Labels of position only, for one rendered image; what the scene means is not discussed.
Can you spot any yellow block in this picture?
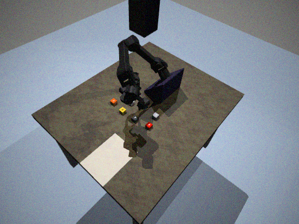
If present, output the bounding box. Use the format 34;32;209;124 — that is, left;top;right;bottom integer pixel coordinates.
119;107;126;114

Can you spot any orange block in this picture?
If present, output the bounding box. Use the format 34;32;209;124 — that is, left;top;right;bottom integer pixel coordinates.
110;98;117;105

